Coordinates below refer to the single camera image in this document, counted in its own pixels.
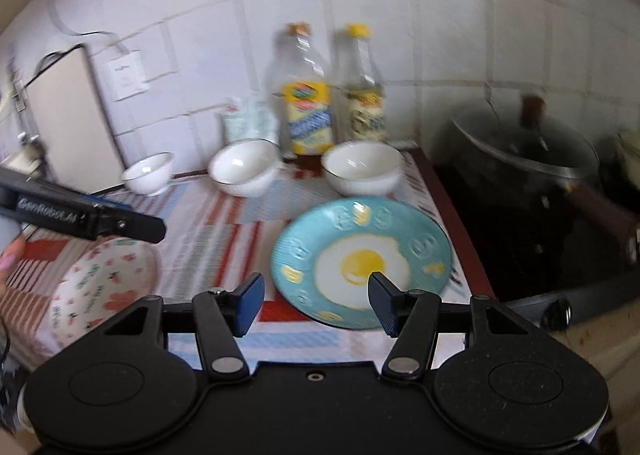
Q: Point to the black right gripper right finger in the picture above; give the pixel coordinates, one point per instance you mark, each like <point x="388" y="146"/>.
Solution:
<point x="411" y="318"/>

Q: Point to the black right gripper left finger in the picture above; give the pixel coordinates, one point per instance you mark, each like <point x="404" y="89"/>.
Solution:
<point x="221" y="317"/>

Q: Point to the teal fried egg plate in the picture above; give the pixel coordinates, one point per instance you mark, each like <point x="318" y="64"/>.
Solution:
<point x="321" y="261"/>

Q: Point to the pink rabbit carrot plate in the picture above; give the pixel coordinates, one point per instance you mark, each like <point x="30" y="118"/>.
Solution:
<point x="107" y="279"/>

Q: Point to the small white bowl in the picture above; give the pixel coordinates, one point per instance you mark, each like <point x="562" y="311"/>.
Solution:
<point x="149" y="176"/>

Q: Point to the white ribbed bowl black rim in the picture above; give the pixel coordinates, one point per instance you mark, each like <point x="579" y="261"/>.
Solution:
<point x="245" y="168"/>
<point x="362" y="168"/>

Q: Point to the person's left hand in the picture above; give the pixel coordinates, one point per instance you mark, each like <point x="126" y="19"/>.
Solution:
<point x="10" y="257"/>

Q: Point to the striped checkered table mat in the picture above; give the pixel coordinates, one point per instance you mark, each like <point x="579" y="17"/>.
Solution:
<point x="214" y="240"/>

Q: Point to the white cutting board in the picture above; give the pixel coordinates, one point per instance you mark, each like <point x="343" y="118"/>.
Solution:
<point x="66" y="106"/>

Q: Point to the black induction cooker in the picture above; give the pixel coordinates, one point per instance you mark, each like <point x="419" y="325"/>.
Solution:
<point x="542" y="255"/>

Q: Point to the black pot with glass lid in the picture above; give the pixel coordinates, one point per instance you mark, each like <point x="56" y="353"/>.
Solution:
<point x="521" y="143"/>

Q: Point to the white plastic seasoning bag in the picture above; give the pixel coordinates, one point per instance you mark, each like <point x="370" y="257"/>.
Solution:
<point x="249" y="117"/>

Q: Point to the white vinegar bottle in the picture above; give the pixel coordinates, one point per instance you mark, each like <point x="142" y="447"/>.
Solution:
<point x="363" y="88"/>

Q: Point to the yellow label cooking wine bottle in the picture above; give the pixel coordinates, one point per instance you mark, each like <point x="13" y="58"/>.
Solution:
<point x="300" y="82"/>

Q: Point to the white wall socket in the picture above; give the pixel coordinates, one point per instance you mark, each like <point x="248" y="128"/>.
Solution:
<point x="127" y="76"/>

